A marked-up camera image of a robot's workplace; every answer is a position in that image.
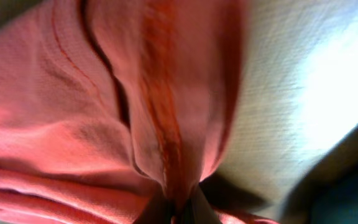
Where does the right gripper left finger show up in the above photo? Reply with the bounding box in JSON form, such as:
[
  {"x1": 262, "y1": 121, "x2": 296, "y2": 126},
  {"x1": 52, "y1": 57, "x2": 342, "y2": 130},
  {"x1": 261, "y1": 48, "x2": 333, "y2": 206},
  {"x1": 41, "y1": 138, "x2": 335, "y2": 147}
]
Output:
[{"x1": 133, "y1": 188, "x2": 175, "y2": 224}]

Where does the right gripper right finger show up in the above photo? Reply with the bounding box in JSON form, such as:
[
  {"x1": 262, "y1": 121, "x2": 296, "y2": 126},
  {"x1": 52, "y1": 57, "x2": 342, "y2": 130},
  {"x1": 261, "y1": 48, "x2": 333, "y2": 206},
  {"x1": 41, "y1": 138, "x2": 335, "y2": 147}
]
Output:
[{"x1": 181, "y1": 187, "x2": 221, "y2": 224}]

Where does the orange t-shirt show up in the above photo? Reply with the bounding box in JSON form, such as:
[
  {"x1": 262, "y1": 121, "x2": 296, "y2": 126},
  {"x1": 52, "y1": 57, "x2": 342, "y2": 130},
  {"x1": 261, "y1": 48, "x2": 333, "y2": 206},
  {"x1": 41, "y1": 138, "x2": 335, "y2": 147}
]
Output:
[{"x1": 0, "y1": 0, "x2": 267, "y2": 223}]

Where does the black crumpled garment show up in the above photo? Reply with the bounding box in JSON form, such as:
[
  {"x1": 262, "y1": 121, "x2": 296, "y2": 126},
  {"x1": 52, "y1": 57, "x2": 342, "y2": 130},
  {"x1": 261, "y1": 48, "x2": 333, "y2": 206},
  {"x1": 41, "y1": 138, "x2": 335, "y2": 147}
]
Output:
[{"x1": 280, "y1": 125, "x2": 358, "y2": 224}]

